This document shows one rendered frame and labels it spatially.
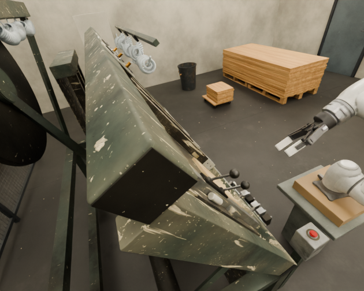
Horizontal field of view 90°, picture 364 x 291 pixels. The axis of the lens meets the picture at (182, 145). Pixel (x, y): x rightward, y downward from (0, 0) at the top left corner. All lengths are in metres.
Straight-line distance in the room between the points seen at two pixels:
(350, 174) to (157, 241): 1.43
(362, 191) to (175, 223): 1.41
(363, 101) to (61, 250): 1.85
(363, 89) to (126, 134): 0.85
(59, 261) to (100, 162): 1.46
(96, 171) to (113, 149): 0.03
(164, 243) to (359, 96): 0.82
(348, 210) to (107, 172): 1.66
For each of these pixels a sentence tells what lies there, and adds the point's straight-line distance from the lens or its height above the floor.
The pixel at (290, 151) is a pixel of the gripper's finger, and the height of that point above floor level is 1.57.
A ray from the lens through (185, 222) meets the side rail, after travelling 0.32.
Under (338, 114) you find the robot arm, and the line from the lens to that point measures 0.90.
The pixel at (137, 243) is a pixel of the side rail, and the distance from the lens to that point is 0.32.
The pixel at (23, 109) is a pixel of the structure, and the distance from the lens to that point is 1.26.
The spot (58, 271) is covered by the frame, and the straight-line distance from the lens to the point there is 1.65.
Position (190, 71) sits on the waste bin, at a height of 0.54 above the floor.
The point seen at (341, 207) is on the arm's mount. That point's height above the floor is 0.83.
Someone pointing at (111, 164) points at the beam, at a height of 1.94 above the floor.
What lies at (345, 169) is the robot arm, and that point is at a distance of 1.61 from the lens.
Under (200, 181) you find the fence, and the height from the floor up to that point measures 1.55.
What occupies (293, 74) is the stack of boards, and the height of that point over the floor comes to 0.64.
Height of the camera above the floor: 2.07
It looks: 38 degrees down
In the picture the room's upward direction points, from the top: 8 degrees counter-clockwise
